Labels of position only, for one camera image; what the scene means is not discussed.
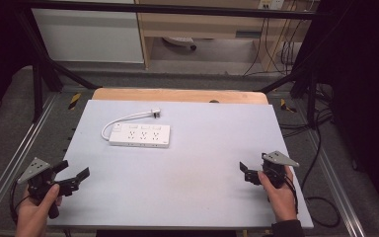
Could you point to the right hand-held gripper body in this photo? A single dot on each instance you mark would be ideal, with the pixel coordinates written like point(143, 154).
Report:
point(276, 169)

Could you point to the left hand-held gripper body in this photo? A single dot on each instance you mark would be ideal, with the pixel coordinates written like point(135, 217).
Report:
point(38, 177)

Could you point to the person's right hand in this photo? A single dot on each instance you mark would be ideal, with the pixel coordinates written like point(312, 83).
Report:
point(279, 197)

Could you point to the person's left hand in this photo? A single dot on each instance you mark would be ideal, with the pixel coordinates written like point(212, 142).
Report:
point(34, 214)

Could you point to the yellow black tape strip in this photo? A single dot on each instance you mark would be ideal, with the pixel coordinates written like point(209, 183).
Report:
point(74, 101)
point(287, 106)

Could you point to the person's dark right sleeve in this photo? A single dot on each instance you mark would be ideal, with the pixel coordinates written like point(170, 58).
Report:
point(288, 228)

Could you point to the white power strip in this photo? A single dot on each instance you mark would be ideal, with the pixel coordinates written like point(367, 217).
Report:
point(139, 135)

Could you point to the black metal stand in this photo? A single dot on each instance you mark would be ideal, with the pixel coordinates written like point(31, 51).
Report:
point(46, 72)
point(304, 79)

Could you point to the white power plug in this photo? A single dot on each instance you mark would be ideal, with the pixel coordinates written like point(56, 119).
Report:
point(156, 112)

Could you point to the light wooden board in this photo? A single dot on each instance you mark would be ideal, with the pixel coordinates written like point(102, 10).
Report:
point(177, 96)

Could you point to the white cabinet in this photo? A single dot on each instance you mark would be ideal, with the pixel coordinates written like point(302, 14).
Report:
point(89, 36)

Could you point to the white grey chair foot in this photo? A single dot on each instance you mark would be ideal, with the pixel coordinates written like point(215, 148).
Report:
point(181, 41)

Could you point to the light wooden desk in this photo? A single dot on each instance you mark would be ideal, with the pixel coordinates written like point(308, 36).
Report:
point(204, 28)

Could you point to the aluminium rail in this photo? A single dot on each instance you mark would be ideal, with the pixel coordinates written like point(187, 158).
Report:
point(16, 154)
point(334, 174)

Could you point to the white wall socket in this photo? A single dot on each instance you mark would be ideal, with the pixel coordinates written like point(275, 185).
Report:
point(271, 4)

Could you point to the black metal frame bar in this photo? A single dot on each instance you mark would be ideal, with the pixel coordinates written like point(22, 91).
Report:
point(164, 9)

